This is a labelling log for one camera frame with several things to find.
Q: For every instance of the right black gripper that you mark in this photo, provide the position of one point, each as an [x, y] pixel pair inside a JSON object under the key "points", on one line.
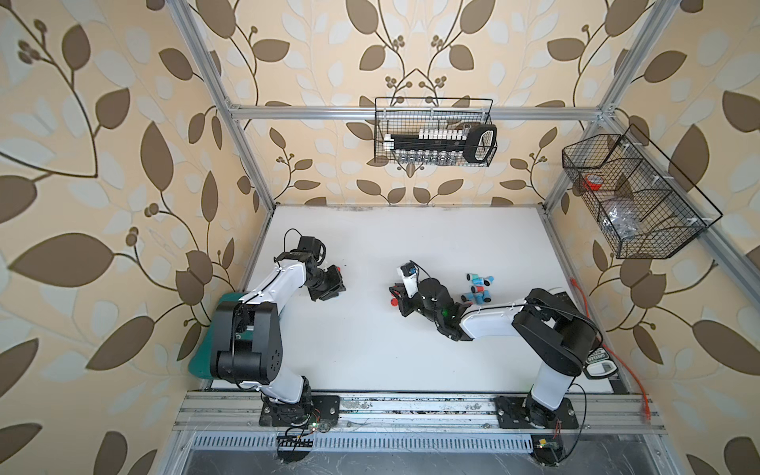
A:
{"points": [[404, 308]]}

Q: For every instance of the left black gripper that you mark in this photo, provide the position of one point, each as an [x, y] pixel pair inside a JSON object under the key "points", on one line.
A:
{"points": [[333, 286]]}

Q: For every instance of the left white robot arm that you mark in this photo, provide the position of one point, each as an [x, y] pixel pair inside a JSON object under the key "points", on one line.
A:
{"points": [[247, 348]]}

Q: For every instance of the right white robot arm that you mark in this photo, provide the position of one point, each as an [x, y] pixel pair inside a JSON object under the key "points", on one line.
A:
{"points": [[551, 327]]}

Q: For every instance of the blue stamp upper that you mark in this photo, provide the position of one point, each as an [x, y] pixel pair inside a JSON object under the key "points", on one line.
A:
{"points": [[474, 278]]}

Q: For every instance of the blue stamp front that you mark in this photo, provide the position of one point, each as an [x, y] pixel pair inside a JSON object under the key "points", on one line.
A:
{"points": [[482, 298]]}

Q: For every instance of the green cloth bag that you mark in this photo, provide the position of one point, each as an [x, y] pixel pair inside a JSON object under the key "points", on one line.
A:
{"points": [[199, 365]]}

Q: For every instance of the black white tool in basket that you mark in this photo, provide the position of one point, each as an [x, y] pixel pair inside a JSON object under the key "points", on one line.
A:
{"points": [[472, 145]]}

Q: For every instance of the handheld label device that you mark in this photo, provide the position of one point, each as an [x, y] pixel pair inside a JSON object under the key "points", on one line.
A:
{"points": [[600, 365]]}

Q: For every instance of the red tape roll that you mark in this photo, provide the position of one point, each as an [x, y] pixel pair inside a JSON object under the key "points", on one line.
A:
{"points": [[591, 182]]}

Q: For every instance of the clear plastic bag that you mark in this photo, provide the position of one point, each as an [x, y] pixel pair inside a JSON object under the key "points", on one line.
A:
{"points": [[621, 218]]}

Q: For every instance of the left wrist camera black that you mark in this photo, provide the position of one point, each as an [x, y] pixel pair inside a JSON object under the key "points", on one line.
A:
{"points": [[314, 247]]}

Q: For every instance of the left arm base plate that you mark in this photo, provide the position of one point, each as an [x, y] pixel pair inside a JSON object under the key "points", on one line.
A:
{"points": [[298, 409]]}

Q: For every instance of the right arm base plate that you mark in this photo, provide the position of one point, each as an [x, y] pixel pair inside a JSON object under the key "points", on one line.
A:
{"points": [[522, 412]]}

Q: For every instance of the black wire basket back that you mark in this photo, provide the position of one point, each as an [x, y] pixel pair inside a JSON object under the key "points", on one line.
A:
{"points": [[408, 115]]}

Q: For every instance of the black wire basket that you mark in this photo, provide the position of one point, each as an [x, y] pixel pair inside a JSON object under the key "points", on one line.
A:
{"points": [[672, 208], [408, 115]]}

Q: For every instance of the aluminium rail front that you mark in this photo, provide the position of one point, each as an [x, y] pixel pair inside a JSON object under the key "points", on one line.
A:
{"points": [[592, 414]]}

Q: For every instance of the black wire basket right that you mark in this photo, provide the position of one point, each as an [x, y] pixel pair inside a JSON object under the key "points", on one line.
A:
{"points": [[672, 208]]}

